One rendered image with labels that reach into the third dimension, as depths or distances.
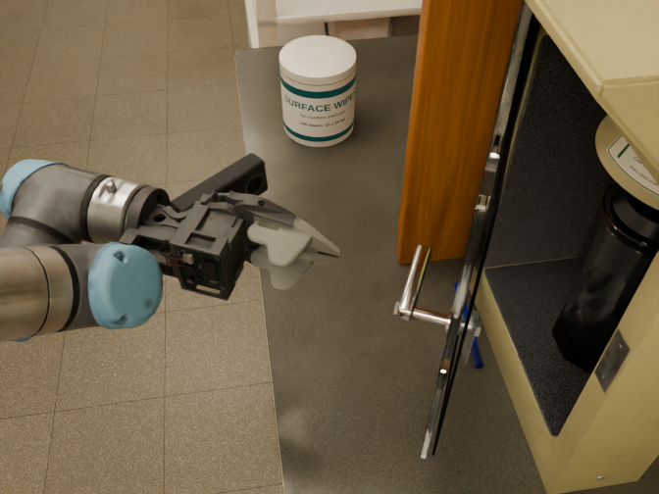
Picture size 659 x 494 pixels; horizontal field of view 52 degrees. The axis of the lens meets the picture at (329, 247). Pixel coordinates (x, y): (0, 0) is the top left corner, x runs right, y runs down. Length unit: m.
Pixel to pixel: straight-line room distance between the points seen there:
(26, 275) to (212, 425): 1.42
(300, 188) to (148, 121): 1.85
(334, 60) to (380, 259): 0.35
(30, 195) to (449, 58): 0.47
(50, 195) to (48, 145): 2.18
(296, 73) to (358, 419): 0.57
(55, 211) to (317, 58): 0.58
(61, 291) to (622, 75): 0.44
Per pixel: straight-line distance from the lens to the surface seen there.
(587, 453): 0.78
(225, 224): 0.67
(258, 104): 1.32
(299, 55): 1.17
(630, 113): 0.40
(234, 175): 0.74
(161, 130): 2.86
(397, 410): 0.88
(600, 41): 0.41
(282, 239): 0.67
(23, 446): 2.07
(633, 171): 0.62
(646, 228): 0.70
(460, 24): 0.78
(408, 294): 0.64
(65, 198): 0.74
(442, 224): 0.97
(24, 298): 0.57
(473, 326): 0.63
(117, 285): 0.60
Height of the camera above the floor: 1.71
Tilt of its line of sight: 48 degrees down
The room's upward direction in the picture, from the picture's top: straight up
